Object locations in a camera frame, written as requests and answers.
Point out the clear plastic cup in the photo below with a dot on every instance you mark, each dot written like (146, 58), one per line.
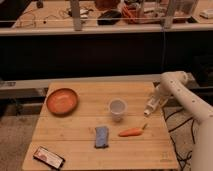
(117, 108)

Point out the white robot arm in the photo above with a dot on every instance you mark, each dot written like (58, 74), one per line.
(173, 83)

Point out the orange ceramic bowl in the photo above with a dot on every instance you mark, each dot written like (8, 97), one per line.
(62, 101)

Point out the blue sponge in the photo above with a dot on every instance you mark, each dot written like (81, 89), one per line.
(101, 139)

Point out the orange carrot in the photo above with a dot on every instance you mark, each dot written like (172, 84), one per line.
(132, 132)

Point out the black bag on bench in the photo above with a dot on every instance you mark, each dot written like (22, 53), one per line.
(109, 17)

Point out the orange tool on bench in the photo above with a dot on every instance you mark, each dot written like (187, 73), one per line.
(130, 14)

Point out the black smartphone with picture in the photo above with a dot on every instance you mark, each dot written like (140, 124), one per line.
(49, 158)

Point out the wooden workbench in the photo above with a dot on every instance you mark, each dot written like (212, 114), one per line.
(63, 17)

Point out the grey metal post left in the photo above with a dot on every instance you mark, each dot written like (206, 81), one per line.
(75, 9)

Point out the grey metal post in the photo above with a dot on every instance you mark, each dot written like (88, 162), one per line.
(75, 9)
(168, 19)

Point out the grey metal post right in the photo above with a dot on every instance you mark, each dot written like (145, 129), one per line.
(168, 19)

